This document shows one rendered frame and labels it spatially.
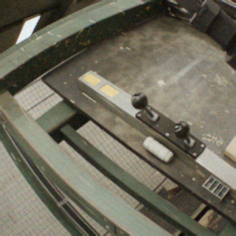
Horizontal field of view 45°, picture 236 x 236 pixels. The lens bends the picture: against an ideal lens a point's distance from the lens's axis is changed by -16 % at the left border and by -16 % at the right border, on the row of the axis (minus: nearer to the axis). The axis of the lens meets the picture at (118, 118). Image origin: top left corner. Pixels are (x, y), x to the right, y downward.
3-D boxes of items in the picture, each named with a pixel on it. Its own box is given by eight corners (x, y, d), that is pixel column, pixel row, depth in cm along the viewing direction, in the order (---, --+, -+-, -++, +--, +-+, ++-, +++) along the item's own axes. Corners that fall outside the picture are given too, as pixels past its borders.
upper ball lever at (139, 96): (155, 128, 80) (138, 109, 69) (144, 121, 82) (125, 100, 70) (164, 116, 80) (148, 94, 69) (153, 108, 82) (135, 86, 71)
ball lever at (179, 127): (191, 154, 74) (181, 140, 63) (180, 146, 76) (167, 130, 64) (200, 141, 74) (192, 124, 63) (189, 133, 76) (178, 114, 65)
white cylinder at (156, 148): (142, 148, 80) (166, 165, 76) (142, 141, 78) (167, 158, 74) (150, 141, 81) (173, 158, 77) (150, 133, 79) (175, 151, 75)
